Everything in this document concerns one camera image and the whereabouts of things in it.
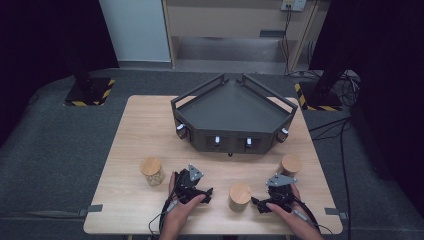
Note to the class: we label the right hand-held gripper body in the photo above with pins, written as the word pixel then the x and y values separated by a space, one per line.
pixel 280 191

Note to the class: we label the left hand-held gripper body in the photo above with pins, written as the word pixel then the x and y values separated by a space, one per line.
pixel 186 181

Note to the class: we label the glass jar green contents wooden lid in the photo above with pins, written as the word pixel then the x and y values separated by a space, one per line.
pixel 240 196

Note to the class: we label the glass jar dark contents wooden lid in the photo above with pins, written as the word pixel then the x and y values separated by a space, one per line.
pixel 290 165

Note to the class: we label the glass jar pale contents wooden lid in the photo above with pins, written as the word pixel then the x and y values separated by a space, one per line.
pixel 151 170

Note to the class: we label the black corner shelf rack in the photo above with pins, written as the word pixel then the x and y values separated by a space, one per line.
pixel 233 110

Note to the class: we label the person's right hand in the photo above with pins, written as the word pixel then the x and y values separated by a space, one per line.
pixel 290 216

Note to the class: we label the person's left hand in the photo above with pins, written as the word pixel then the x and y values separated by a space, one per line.
pixel 180 213

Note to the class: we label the small bottle white cap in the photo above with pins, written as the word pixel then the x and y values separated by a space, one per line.
pixel 217 140
pixel 249 142
pixel 181 130
pixel 283 134

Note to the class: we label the grey tape strip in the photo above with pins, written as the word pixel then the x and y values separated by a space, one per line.
pixel 90 209
pixel 335 212

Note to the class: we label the black stand hazard-striped base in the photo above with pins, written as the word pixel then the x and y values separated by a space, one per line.
pixel 88 91
pixel 321 98

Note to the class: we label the white panel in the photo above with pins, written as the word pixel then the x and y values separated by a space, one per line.
pixel 135 30

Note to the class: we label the white wall socket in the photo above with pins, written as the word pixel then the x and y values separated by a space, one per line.
pixel 294 4

